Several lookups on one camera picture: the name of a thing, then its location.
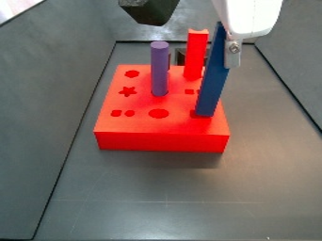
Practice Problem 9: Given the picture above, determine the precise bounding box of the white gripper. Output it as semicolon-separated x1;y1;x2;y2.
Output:
211;0;284;69

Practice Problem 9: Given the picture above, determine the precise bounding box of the blue rectangular peg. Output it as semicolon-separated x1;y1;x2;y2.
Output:
195;23;229;117

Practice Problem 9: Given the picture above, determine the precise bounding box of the red peg board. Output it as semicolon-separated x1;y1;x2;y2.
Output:
94;65;230;153

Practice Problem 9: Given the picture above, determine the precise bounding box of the red notched block peg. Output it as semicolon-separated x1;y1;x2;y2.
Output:
183;28;209;80

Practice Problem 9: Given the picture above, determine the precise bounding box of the dark grey curved block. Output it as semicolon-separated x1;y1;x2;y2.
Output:
175;48;209;66

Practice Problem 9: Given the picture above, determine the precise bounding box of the purple cylinder peg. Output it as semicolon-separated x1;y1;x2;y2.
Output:
150;41;169;96

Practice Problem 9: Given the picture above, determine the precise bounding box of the black camera box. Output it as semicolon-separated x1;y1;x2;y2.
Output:
118;0;181;26

